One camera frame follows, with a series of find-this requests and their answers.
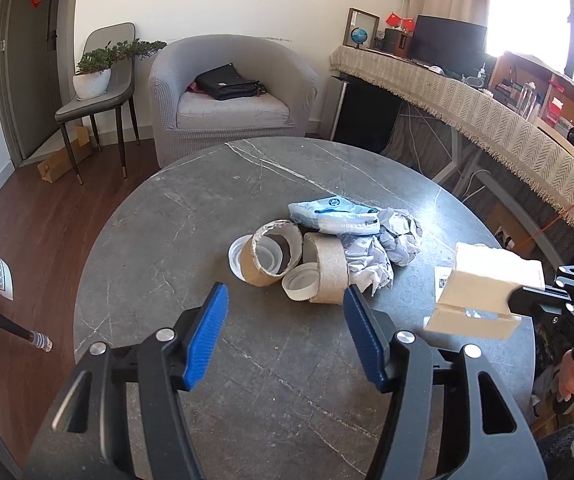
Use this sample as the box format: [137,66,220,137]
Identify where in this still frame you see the grey door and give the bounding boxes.
[0,0,82,168]

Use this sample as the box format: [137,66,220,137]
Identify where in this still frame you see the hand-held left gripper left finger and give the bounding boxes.
[24,282,230,480]

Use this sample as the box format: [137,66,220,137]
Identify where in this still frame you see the red string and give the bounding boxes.
[512,186,574,253]

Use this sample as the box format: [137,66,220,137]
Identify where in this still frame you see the grey fabric armchair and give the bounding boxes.
[148,35,320,170]

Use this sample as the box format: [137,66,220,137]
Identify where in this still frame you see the beige fringed desk cloth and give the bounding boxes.
[329,45,574,271]

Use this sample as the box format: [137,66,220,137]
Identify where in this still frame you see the wooden picture frame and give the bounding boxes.
[343,8,380,51]

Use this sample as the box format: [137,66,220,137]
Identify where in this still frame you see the blue and white plastic packet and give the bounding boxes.
[288,196,382,236]

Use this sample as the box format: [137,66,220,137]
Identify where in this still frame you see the black monitor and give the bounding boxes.
[409,15,488,68]

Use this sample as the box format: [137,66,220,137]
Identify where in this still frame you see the brown cardboard tape roll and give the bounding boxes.
[303,232,350,306]
[237,220,304,288]

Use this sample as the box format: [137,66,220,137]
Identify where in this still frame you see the white paper ball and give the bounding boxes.
[377,207,424,267]
[342,235,395,297]

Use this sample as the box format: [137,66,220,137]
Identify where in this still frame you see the brown cardboard box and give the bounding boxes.
[37,126,92,183]

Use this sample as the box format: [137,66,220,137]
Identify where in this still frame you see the small red flags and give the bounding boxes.
[386,11,416,31]

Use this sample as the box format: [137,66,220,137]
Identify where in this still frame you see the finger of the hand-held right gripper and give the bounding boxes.
[504,266,574,312]
[531,306,574,334]

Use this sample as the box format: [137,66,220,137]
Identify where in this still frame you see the potted plant in white pot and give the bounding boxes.
[73,38,168,101]

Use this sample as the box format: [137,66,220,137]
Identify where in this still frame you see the white paper label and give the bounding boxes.
[434,266,460,303]

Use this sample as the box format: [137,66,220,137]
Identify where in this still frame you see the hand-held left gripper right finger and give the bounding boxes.
[343,284,550,480]

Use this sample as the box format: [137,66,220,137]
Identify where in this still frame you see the black table leg with sock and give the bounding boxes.
[0,295,54,353]

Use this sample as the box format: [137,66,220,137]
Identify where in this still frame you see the black leather bag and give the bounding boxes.
[187,62,268,101]

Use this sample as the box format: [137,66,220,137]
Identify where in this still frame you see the grey dining chair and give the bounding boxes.
[55,22,141,185]

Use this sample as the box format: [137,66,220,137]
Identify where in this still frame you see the silver desk leg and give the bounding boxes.
[334,77,350,136]

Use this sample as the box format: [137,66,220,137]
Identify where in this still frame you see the brown wooden speaker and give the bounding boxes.
[383,27,410,56]

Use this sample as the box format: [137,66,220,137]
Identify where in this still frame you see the beige cardboard box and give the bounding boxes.
[423,242,546,342]

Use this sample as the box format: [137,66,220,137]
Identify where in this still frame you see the white plastic lid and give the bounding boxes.
[228,236,282,281]
[281,262,322,303]

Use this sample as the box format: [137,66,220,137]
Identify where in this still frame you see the wooden desk shelf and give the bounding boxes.
[487,51,574,171]

